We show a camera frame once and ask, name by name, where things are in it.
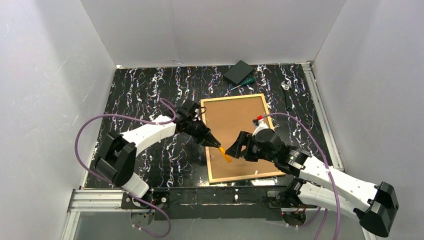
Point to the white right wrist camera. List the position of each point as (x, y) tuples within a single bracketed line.
[(260, 125)]

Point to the orange handled screwdriver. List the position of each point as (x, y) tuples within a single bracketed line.
[(223, 152)]

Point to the green handled screwdriver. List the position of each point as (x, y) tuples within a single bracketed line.
[(244, 83)]

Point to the black square box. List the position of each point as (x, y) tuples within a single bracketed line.
[(238, 72)]

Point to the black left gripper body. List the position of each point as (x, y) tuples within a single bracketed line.
[(200, 132)]

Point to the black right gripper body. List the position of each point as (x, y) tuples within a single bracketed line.
[(247, 147)]

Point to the aluminium rail frame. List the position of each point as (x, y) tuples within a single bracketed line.
[(133, 89)]

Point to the green picture frame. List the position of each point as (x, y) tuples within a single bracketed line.
[(227, 117)]

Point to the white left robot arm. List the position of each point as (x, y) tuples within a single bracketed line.
[(116, 156)]

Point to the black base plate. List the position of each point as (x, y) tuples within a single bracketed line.
[(231, 202)]

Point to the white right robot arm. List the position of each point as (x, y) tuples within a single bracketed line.
[(375, 206)]

